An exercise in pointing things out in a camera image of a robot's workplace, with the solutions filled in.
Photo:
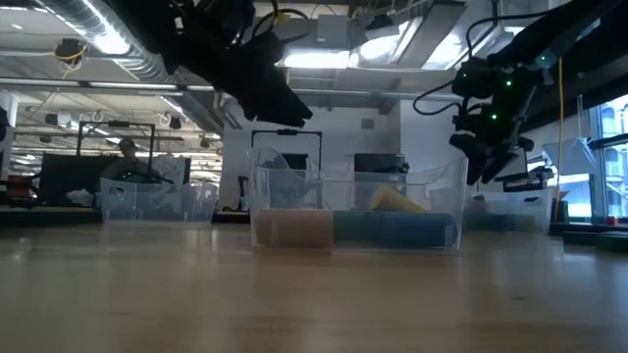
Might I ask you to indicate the teal wooden plank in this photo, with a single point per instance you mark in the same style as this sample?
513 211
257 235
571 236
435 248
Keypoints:
613 243

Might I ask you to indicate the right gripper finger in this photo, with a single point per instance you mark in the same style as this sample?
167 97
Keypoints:
496 164
472 159

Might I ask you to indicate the grey ceiling pipe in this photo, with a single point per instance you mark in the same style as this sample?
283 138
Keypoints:
49 82

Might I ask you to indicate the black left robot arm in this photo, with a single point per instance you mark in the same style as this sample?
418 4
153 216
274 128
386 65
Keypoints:
162 29

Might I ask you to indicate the white crumpled cloth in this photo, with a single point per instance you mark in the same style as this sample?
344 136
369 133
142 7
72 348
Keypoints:
78 197

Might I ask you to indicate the yellow wooden cylinder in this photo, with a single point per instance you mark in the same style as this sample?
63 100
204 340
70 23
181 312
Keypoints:
392 200

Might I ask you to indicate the black machine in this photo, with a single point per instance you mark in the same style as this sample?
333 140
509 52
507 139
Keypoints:
532 181

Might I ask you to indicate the black box appliance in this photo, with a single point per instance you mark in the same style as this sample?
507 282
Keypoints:
380 163

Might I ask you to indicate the small red object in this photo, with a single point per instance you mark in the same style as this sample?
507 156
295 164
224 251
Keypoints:
612 220

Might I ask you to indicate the blue wooden arch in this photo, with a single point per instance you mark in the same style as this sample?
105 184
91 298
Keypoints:
505 223

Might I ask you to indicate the green wooden cylinder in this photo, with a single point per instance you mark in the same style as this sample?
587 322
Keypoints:
350 226

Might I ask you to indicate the red box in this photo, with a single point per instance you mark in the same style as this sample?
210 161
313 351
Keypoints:
19 186

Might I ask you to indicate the window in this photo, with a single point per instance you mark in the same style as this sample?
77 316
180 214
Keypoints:
613 162

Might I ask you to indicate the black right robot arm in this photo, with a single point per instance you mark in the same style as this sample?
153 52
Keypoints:
564 29

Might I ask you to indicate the green wooden arch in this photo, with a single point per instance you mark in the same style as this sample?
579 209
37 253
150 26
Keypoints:
473 221

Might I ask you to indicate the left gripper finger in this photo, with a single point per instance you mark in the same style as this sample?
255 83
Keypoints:
279 105

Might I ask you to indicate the whiteboard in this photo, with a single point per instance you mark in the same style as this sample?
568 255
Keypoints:
172 171

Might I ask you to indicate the person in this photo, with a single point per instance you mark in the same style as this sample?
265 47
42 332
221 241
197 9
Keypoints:
130 166

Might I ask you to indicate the grey ceiling box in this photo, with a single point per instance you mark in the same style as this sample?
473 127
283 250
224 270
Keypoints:
333 29

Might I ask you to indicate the clear plastic bin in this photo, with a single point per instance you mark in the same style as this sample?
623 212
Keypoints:
157 206
441 206
510 206

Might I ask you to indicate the natural wooden cylinder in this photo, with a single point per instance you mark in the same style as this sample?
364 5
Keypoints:
294 228

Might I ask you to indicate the black monitor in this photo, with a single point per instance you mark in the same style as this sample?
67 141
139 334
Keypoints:
73 179

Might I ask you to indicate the black frame stand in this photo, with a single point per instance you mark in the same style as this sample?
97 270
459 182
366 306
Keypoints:
287 132
118 124

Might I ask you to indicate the blue wooden cylinder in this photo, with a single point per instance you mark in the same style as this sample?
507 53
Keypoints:
417 230

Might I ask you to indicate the ceiling light panel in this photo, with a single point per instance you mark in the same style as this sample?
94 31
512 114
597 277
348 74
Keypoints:
319 60

